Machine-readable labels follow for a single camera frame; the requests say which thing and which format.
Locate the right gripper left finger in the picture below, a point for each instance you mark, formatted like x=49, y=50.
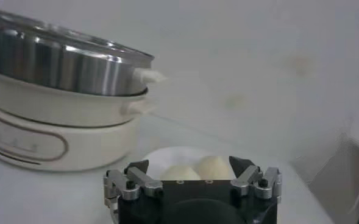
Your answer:
x=142, y=182

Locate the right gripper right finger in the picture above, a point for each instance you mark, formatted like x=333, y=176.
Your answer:
x=246, y=179

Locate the white steamed baozi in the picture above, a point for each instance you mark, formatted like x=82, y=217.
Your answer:
x=179, y=174
x=214, y=169

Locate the stainless steel steamer basket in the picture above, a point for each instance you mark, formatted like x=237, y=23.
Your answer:
x=60, y=64

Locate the white round plate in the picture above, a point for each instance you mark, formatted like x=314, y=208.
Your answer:
x=167, y=155

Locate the white electric cooker base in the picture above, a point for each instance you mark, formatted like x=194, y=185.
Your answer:
x=75, y=143

